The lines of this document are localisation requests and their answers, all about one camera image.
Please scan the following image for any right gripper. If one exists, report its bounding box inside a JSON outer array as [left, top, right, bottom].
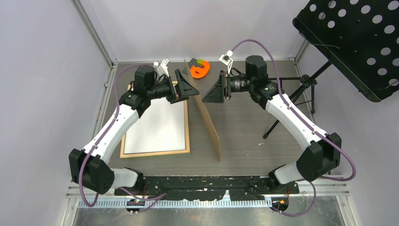
[[202, 71, 254, 104]]

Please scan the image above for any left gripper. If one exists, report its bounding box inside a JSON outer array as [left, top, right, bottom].
[[148, 70, 199, 105]]

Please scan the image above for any brown backing board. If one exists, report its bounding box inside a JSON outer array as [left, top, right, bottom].
[[184, 58, 221, 162]]

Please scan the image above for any landscape photo print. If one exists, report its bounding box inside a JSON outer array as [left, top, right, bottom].
[[123, 85, 187, 155]]

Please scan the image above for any wooden picture frame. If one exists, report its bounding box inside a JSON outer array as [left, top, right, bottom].
[[120, 81, 191, 159]]

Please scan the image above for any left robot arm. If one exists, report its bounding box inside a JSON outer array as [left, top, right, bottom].
[[68, 64, 199, 196]]

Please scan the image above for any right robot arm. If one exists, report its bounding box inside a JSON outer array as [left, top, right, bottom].
[[202, 54, 342, 193]]

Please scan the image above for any orange plastic horseshoe piece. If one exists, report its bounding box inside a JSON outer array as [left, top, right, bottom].
[[190, 60, 210, 79]]

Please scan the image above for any grey building baseplate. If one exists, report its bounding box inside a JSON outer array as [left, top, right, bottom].
[[182, 58, 200, 75]]

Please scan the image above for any green building brick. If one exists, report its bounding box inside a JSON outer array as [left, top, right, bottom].
[[196, 59, 204, 67]]

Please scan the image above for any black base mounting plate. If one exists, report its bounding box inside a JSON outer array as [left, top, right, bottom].
[[114, 176, 299, 201]]

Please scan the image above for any black perforated music stand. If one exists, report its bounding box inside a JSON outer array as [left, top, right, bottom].
[[263, 0, 399, 140]]

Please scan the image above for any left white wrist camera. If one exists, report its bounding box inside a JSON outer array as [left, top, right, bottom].
[[153, 58, 171, 77]]

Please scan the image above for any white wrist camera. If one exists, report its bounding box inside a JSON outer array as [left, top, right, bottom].
[[153, 58, 171, 77], [219, 50, 233, 74]]

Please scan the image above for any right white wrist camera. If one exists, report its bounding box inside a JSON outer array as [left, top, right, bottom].
[[219, 50, 233, 74]]

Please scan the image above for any aluminium rail frame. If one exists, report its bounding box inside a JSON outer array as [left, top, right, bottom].
[[61, 175, 360, 226]]

